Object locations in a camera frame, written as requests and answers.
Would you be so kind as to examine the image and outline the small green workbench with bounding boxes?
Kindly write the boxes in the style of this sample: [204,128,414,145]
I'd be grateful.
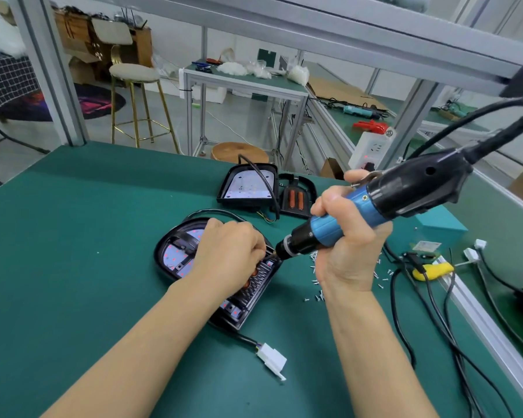
[180,67,310,166]

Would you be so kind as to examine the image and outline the round brown wooden stool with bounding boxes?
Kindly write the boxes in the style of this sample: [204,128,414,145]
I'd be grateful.
[211,142,271,164]

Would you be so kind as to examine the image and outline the white crumpled bag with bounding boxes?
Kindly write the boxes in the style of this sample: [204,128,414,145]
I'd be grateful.
[286,65,310,86]

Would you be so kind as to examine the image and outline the stack of unassembled lamp housings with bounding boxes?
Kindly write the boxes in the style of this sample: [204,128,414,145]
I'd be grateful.
[218,154,280,214]

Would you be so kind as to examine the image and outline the blue black electric screwdriver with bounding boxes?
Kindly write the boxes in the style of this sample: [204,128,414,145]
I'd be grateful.
[276,100,523,260]

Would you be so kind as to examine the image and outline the yellow plug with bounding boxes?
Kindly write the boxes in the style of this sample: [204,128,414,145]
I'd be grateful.
[412,262,454,282]

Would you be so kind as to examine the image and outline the teal power supply box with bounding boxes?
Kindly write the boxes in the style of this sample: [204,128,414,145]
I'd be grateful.
[414,206,469,251]

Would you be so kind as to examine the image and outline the red tool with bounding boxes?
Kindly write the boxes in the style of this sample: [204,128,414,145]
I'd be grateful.
[353,121,391,136]

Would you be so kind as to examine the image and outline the person's right hand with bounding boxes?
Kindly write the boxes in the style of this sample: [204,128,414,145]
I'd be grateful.
[311,170,393,293]

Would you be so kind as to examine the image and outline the heap of small silver screws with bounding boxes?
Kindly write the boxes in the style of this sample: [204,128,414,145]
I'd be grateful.
[305,252,393,303]

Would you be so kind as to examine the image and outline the brown wooden cabinet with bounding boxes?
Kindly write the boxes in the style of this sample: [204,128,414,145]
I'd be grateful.
[56,11,153,68]

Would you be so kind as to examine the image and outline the teal hand tool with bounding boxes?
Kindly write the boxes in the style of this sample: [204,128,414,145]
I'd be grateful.
[340,104,386,118]

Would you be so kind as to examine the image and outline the person's left hand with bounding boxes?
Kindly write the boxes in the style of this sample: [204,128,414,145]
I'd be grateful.
[190,218,268,305]

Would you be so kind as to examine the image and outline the colourful round rug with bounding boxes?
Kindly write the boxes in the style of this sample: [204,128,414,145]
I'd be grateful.
[0,82,127,122]

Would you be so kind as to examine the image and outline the white power strip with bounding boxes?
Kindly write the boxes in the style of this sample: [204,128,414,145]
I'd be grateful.
[349,130,396,171]

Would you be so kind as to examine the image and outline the white plastic bags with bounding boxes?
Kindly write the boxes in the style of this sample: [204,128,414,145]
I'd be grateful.
[0,4,27,59]

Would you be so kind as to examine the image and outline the person's right forearm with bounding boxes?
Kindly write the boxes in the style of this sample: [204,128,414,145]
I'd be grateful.
[323,278,441,418]

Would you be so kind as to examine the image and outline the round beige stool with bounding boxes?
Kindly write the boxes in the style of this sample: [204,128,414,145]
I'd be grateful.
[109,63,182,155]

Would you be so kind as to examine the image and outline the white handheld device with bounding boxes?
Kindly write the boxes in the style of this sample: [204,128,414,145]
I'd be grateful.
[388,0,432,12]

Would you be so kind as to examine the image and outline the aluminium shelf frame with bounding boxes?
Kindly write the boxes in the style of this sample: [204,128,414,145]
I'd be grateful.
[9,0,523,166]

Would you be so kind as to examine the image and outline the person's left forearm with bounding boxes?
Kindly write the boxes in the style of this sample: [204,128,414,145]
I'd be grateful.
[44,283,223,418]

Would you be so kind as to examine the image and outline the black checked cloth table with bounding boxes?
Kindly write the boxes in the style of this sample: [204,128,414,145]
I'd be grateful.
[0,55,40,114]

